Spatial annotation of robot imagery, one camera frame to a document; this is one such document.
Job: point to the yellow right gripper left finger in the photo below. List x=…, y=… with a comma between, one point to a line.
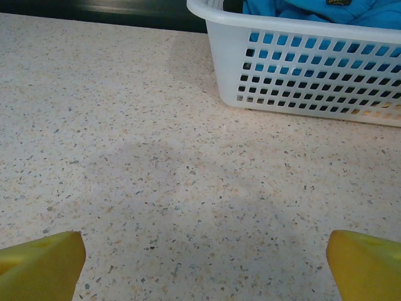
x=40, y=269

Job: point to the blue t-shirt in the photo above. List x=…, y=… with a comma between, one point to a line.
x=297, y=9

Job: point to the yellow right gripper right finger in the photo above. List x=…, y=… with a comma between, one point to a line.
x=369, y=269

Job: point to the orange cloth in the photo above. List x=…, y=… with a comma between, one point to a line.
x=377, y=112

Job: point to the white plastic laundry basket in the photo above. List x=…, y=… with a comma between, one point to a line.
x=228, y=62

